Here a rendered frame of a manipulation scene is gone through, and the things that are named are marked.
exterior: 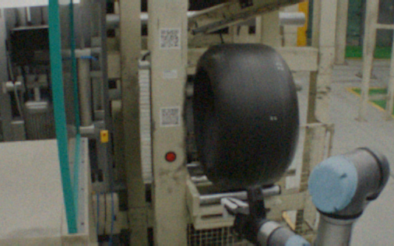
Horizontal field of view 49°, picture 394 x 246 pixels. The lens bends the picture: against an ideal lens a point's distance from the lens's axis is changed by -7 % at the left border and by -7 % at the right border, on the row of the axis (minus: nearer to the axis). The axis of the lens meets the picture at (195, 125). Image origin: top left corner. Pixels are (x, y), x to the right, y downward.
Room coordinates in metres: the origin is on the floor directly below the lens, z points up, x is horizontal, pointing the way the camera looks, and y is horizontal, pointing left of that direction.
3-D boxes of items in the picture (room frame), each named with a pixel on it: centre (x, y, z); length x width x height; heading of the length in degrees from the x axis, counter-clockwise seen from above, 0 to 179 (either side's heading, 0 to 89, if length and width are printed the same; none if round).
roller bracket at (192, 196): (1.73, 0.03, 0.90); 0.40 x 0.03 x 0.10; 12
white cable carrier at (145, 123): (1.65, 0.18, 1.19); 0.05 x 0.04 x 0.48; 12
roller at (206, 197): (1.64, -0.17, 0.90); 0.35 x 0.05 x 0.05; 102
